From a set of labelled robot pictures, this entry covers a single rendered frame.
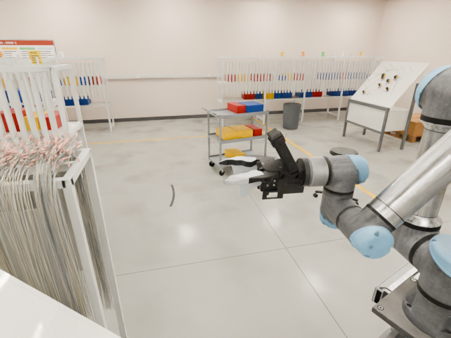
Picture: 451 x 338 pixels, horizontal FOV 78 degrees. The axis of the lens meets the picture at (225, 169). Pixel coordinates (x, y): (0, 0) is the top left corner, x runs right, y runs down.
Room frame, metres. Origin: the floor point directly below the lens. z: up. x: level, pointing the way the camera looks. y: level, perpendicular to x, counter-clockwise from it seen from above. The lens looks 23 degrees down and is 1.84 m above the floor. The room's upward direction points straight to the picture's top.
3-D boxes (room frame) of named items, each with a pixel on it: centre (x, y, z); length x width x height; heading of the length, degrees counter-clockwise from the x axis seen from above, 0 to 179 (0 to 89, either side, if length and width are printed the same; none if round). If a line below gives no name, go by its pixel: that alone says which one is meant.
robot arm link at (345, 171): (0.66, -0.30, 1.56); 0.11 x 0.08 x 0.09; 98
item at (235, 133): (4.45, -0.13, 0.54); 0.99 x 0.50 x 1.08; 115
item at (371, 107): (5.93, -3.25, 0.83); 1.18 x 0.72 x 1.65; 14
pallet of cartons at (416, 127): (6.45, -4.55, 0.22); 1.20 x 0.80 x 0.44; 106
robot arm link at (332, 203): (0.64, -0.30, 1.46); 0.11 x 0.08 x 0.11; 8
